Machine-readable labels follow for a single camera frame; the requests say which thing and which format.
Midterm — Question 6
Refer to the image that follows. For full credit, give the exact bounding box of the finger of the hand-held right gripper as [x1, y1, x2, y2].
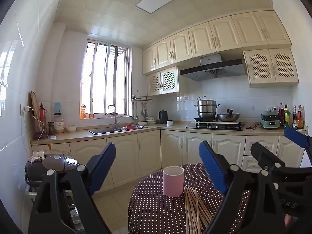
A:
[284, 127, 312, 160]
[251, 143, 287, 173]

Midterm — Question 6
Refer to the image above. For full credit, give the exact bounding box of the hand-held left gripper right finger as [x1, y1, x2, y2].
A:
[199, 141, 285, 234]

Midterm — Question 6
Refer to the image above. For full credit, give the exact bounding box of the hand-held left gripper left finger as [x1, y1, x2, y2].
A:
[28, 142, 117, 234]

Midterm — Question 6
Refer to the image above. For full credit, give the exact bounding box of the pink cup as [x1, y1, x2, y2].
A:
[163, 166, 185, 198]

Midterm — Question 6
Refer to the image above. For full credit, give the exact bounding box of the bundle of wooden chopsticks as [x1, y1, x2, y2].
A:
[184, 186, 213, 234]

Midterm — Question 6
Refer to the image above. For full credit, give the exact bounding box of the orange sauce bottle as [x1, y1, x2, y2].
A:
[297, 105, 305, 129]

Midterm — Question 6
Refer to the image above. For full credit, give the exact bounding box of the green electric cooker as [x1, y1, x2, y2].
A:
[261, 111, 281, 129]

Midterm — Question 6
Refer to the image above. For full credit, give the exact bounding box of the steel kitchen sink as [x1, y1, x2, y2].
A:
[87, 126, 149, 135]

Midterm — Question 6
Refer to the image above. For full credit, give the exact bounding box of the black gas stove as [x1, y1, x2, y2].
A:
[186, 121, 244, 131]

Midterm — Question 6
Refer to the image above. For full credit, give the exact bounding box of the dark brown rice cooker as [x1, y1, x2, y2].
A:
[24, 153, 81, 188]

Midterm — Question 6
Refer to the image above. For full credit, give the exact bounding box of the cream base cabinet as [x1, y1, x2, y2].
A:
[31, 123, 308, 193]

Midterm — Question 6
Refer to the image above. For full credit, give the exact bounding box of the steel kitchen faucet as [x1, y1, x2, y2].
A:
[105, 104, 121, 129]

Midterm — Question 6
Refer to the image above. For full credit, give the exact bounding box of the grey wok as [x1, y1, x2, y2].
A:
[217, 109, 240, 122]

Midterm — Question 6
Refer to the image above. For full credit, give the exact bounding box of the steel steamer pot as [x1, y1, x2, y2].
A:
[194, 97, 220, 120]

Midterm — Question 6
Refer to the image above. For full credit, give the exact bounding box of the jar with white label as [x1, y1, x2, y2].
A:
[54, 113, 64, 134]

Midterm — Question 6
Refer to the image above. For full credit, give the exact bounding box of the crumpled pale cloth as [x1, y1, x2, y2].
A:
[29, 151, 45, 163]

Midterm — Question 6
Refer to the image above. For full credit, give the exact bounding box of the brown polka dot tablecloth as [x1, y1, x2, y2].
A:
[128, 163, 251, 234]

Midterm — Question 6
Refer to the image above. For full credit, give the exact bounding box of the large lattice door cabinet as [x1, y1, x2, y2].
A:
[243, 48, 299, 88]

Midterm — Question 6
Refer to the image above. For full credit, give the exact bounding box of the red knife holder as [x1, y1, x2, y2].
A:
[39, 102, 47, 132]

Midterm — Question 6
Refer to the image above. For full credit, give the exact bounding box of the leaning wooden cutting board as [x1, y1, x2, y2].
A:
[30, 91, 43, 137]

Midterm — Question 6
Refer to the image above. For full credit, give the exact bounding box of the sliding kitchen window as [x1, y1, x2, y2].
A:
[80, 39, 129, 119]

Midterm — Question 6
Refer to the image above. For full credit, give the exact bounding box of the black range hood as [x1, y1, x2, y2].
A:
[180, 53, 246, 82]

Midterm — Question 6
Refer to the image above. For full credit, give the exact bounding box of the small lattice door cabinet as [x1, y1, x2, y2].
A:
[147, 66, 179, 97]

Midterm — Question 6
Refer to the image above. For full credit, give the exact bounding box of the white charger cable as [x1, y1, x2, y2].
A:
[31, 108, 48, 143]

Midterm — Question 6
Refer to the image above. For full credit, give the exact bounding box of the wall utensil rail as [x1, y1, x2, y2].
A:
[132, 95, 153, 103]

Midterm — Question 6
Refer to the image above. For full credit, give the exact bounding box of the cream upper wall cabinet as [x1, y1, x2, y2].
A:
[142, 10, 292, 75]

